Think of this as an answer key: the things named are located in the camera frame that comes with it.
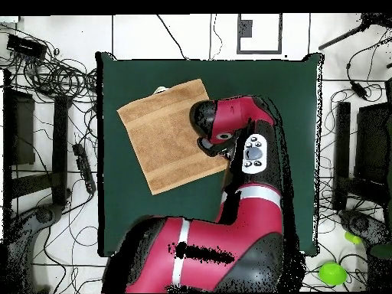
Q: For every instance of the tan terry towel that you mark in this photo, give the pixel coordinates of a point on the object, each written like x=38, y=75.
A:
x=162, y=137

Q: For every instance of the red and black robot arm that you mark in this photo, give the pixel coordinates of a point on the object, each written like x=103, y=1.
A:
x=239, y=239

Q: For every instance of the dark green table cloth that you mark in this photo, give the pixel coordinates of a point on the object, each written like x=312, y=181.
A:
x=128, y=208

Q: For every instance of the black power strip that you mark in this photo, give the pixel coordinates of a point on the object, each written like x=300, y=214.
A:
x=84, y=167

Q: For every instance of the dark grey small box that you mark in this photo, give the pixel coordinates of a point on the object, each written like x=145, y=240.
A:
x=245, y=28

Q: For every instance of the grey chair base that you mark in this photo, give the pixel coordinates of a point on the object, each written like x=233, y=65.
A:
x=46, y=214
x=361, y=225

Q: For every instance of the small lime green object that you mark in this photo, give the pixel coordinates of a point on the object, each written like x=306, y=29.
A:
x=352, y=238

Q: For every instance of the lime green ball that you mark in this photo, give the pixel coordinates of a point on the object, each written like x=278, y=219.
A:
x=333, y=273

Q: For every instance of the black power adapter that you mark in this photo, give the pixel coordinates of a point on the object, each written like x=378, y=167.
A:
x=359, y=90

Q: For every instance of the black rod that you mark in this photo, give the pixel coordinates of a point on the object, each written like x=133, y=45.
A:
x=343, y=37

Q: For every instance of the dark green object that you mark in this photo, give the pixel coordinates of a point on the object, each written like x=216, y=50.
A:
x=381, y=251

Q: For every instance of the grey square floor frame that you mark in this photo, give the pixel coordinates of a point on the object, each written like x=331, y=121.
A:
x=260, y=52

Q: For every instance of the black network switch box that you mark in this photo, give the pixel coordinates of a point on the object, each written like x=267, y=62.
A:
x=26, y=46

